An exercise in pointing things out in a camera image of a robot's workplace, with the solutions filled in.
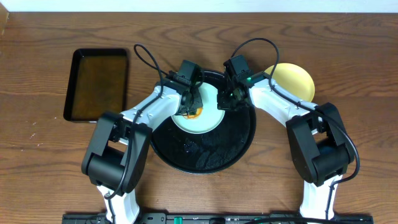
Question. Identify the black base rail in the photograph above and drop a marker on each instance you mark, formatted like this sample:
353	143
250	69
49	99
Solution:
162	218

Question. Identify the black rectangular water tray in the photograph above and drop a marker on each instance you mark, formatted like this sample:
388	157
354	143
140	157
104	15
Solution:
97	83

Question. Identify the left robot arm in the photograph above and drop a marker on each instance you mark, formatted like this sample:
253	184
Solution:
116	155

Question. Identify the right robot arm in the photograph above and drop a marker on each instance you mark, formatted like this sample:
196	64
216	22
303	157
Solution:
320	147

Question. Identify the orange green scrub sponge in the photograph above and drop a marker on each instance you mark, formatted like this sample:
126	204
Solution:
193	114

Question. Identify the round black serving tray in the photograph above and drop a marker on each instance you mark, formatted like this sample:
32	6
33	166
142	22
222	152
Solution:
208	152

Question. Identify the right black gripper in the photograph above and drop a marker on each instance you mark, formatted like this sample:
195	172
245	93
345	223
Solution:
222	103

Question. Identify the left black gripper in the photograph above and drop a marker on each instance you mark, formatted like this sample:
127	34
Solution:
191	106

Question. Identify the yellow plate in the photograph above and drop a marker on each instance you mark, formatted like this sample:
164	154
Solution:
294	79

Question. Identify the pale green plate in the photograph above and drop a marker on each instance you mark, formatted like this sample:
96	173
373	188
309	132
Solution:
209	116

